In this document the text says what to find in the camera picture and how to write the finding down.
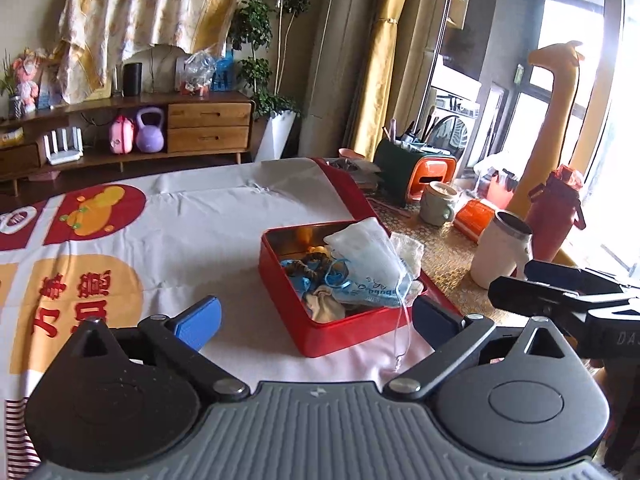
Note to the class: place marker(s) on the cream mesh cloth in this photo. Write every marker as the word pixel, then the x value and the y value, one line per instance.
pixel 407 252

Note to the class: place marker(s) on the black cylinder speaker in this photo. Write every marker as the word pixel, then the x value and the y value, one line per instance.
pixel 132 80

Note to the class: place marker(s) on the dark green brush holder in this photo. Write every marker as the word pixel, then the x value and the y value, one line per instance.
pixel 395 175

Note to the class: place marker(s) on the potted tree in white pot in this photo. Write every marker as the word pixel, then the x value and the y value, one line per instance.
pixel 280 135

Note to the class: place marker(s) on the pink toy bag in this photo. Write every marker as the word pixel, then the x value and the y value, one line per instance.
pixel 122 136

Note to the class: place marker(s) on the clear bag of toys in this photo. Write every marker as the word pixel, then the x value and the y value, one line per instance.
pixel 197 72

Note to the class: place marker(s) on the orange packet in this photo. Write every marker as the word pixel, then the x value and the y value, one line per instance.
pixel 472 220

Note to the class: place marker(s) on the washing machine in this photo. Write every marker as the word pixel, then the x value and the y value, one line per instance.
pixel 450 135

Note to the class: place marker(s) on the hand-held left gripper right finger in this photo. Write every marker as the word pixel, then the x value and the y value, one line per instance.
pixel 435 320

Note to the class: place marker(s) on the beige shell cushion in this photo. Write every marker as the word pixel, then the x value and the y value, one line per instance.
pixel 160 67

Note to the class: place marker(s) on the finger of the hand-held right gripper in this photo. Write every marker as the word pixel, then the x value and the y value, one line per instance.
pixel 570 272
pixel 540 296

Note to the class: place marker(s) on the golden lace table cover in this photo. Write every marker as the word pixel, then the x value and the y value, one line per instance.
pixel 440 260

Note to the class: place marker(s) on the pink plush doll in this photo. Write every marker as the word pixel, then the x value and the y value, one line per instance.
pixel 29 85

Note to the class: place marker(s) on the yellow curtain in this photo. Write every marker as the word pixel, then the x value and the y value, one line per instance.
pixel 382 85

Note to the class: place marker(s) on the red tin box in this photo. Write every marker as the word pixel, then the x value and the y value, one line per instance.
pixel 360 332

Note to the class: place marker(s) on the orange plush toy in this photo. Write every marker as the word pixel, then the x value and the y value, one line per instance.
pixel 316 250

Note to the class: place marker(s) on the purple kettlebell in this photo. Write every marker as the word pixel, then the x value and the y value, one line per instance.
pixel 150 135

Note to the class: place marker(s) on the pink bowl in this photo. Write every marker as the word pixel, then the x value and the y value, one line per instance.
pixel 351 154

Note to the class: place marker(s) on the white router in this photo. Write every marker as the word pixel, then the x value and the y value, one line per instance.
pixel 62 150

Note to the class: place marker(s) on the printed white red tablecloth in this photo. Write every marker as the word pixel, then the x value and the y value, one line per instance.
pixel 200 240

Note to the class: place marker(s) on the dark hair scrunchie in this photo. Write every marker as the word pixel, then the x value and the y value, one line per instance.
pixel 310 266

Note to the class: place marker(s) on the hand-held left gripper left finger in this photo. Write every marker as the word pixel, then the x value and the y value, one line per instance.
pixel 197 321

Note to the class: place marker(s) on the orange white container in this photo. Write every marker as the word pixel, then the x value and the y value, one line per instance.
pixel 432 170

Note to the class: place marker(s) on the beige standing air conditioner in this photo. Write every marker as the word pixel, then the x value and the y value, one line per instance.
pixel 335 60

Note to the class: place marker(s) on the red water bottle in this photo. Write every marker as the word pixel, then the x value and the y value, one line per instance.
pixel 550 220

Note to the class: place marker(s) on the pale green mug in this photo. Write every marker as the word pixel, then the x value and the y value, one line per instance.
pixel 437 207

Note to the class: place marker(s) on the wooden tv stand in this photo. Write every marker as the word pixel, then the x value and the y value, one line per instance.
pixel 210 130

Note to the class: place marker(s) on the white tumbler cup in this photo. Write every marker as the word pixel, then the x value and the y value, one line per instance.
pixel 495 260

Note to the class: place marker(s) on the orange giraffe toy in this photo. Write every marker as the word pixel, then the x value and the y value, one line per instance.
pixel 555 110

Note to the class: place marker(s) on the floral cover sheet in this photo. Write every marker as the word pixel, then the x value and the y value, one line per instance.
pixel 140 5

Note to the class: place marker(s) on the small cardboard box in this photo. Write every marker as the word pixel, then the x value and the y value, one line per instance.
pixel 11 137

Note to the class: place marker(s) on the blue plastic basket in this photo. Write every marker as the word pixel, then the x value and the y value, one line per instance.
pixel 224 74

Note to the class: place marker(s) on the beige sock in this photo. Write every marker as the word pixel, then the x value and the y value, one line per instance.
pixel 325 305

